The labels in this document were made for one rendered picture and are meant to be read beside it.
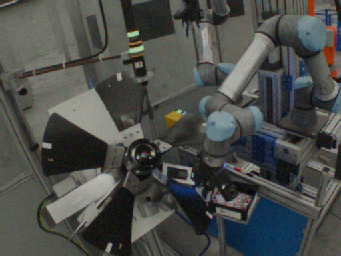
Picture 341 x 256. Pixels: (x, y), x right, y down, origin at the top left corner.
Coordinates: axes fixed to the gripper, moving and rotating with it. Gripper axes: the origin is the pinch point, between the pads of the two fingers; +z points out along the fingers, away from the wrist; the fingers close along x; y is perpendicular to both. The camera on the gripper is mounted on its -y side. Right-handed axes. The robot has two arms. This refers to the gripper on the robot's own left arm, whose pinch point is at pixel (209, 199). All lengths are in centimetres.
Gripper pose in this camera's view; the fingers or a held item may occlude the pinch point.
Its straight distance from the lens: 92.7
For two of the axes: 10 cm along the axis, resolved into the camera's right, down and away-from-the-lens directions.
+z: -0.3, 7.5, 6.6
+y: -6.7, -5.0, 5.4
